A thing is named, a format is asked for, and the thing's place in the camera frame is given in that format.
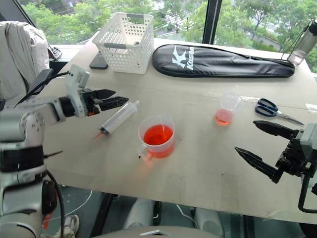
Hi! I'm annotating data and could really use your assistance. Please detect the black window frame pillar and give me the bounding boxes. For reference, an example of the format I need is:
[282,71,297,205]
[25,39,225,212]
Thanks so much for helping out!
[202,0,222,45]

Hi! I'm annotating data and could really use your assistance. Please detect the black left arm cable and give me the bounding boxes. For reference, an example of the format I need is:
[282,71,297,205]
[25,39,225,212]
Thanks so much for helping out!
[14,68,70,109]

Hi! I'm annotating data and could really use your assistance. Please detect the white cable under table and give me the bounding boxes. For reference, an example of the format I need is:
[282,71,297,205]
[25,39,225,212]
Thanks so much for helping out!
[175,204,199,229]

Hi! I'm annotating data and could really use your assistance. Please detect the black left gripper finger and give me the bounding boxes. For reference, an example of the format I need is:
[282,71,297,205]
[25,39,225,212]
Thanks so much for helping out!
[100,96,130,112]
[94,89,116,100]

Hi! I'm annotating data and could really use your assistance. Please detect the grey white sneaker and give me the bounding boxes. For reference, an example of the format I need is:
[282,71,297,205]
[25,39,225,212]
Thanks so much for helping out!
[53,214,80,238]

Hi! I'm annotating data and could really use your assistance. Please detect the black table leg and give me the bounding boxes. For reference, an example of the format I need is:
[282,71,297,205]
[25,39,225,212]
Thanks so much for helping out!
[95,192,117,237]
[242,215,256,238]

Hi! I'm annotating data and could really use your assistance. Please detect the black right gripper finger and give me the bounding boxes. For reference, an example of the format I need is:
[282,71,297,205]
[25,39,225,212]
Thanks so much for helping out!
[234,146,284,184]
[253,120,300,140]

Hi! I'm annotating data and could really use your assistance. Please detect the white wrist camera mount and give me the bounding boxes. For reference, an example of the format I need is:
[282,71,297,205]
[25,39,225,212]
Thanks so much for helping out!
[295,122,317,160]
[65,64,91,118]

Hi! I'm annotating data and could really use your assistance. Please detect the black racket bag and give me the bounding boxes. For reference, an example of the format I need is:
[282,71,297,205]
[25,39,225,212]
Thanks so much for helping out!
[151,44,296,78]

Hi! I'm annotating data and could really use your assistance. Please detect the black robot body cable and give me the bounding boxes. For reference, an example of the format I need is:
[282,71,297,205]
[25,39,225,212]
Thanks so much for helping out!
[46,170,66,238]

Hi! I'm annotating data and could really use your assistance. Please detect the white perforated plastic basket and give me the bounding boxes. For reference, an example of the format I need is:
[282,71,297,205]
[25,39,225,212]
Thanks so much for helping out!
[92,12,155,75]

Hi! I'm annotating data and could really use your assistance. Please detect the grey jacket on chair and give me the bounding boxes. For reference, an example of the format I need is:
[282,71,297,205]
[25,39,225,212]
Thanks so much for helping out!
[0,20,51,100]

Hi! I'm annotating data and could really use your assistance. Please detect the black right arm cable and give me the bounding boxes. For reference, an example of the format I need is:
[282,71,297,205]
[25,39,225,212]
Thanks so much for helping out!
[298,161,317,214]

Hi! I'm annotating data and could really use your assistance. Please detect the grey rounded cylinder under table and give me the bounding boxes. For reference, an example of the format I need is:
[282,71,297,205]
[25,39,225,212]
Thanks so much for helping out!
[123,198,156,230]
[195,207,224,232]

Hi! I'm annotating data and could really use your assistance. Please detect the large clear cup red liquid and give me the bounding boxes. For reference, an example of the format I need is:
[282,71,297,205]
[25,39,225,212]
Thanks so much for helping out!
[137,115,176,161]

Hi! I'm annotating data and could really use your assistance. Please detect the black smartphone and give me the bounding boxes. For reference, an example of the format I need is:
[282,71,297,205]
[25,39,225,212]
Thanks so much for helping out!
[89,51,109,70]

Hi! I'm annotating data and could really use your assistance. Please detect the blue handled scissors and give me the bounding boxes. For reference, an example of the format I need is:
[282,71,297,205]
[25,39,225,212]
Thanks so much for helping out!
[255,98,305,126]

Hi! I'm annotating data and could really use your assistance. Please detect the small clear cup red liquid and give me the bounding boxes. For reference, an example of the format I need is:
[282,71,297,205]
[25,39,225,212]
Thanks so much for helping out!
[214,92,244,127]

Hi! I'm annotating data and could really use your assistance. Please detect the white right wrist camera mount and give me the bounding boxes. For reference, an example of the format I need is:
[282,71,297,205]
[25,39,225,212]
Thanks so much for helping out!
[295,122,317,160]

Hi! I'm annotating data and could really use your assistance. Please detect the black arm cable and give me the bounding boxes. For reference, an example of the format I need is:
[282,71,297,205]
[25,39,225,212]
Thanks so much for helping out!
[14,68,70,109]
[298,161,317,214]

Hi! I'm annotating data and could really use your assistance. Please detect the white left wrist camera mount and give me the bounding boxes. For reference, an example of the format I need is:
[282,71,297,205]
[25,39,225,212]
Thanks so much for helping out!
[65,64,91,118]

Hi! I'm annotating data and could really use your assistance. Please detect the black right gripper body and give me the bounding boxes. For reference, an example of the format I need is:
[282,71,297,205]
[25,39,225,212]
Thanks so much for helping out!
[275,128,313,178]

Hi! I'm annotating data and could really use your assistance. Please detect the large clear plastic syringe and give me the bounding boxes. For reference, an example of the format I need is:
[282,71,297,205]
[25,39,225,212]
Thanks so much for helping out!
[92,100,142,142]

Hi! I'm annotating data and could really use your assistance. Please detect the clear water bottle with strap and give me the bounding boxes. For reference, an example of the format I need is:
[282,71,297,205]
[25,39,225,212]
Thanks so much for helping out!
[281,19,316,66]

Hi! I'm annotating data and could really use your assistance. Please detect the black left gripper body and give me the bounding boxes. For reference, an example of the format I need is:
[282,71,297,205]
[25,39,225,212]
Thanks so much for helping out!
[78,88,103,118]

